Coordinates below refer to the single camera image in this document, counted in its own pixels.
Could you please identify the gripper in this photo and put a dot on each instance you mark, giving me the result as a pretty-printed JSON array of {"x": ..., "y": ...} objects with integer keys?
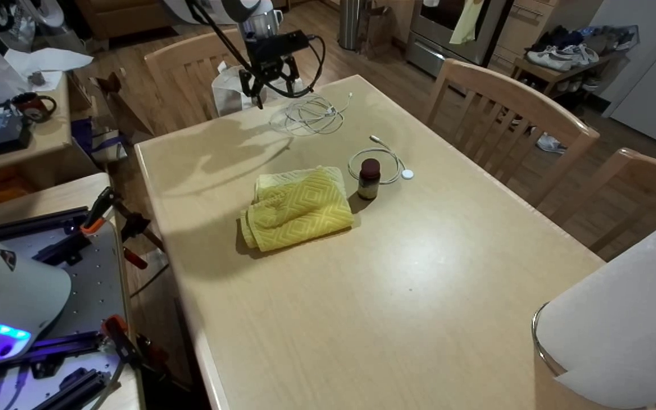
[{"x": 271, "y": 64}]

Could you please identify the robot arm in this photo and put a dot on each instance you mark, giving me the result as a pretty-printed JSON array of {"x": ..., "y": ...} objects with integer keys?
[{"x": 9, "y": 285}]

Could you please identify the wooden chair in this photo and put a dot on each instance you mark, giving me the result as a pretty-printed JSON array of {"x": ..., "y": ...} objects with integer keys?
[
  {"x": 185, "y": 74},
  {"x": 510, "y": 108},
  {"x": 630, "y": 182}
]

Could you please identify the brown paper bag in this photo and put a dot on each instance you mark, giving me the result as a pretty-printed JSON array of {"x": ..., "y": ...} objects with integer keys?
[
  {"x": 376, "y": 28},
  {"x": 114, "y": 105}
]

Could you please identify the blue bag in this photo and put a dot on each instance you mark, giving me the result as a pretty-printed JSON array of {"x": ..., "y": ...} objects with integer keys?
[{"x": 97, "y": 142}]

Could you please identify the steel trash can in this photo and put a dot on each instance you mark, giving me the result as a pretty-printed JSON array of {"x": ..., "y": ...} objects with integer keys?
[{"x": 349, "y": 23}]

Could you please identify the yellow folded towel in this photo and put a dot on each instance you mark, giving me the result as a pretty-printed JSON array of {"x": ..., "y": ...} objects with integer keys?
[{"x": 296, "y": 210}]

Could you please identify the brown pill bottle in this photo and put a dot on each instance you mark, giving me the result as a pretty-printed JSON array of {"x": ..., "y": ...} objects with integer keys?
[{"x": 369, "y": 181}]

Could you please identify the brown cabinet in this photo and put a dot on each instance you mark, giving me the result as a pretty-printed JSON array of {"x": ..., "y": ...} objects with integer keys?
[{"x": 117, "y": 17}]

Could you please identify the stainless steel oven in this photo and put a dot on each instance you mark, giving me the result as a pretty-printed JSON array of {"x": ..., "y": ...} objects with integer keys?
[{"x": 442, "y": 40}]

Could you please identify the hanging yellow towel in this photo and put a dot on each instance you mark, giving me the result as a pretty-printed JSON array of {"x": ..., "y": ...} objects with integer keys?
[{"x": 466, "y": 23}]

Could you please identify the orange and black clamp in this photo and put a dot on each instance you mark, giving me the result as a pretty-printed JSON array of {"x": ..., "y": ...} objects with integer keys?
[
  {"x": 100, "y": 208},
  {"x": 120, "y": 336}
]

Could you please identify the white crumpled paper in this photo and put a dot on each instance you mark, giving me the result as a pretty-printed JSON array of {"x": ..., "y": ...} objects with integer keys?
[{"x": 49, "y": 61}]

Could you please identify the wooden side table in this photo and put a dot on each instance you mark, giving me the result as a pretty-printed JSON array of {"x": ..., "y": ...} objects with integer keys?
[{"x": 49, "y": 145}]

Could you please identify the dark red mug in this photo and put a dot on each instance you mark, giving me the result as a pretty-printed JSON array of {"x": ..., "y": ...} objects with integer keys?
[{"x": 31, "y": 107}]

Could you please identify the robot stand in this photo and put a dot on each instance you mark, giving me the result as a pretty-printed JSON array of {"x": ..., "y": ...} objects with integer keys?
[{"x": 91, "y": 273}]

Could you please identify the wooden shoe rack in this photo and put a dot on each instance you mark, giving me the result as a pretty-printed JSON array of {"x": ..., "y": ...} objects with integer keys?
[{"x": 556, "y": 77}]

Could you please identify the white sneaker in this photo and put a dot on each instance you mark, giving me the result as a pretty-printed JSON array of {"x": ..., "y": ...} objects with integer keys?
[{"x": 550, "y": 143}]

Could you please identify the pair of white sneakers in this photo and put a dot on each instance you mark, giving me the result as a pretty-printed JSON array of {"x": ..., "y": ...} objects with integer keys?
[{"x": 558, "y": 57}]

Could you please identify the row of dark shoes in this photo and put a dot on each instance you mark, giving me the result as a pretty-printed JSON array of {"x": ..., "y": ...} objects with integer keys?
[{"x": 595, "y": 39}]

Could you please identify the white refrigerator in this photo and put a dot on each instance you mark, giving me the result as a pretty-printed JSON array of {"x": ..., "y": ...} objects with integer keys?
[{"x": 655, "y": 68}]

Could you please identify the paper towel roll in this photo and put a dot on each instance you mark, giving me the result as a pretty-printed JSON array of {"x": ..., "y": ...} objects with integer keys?
[{"x": 630, "y": 319}]

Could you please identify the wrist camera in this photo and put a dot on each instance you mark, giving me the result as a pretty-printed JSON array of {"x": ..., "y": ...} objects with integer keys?
[{"x": 277, "y": 44}]

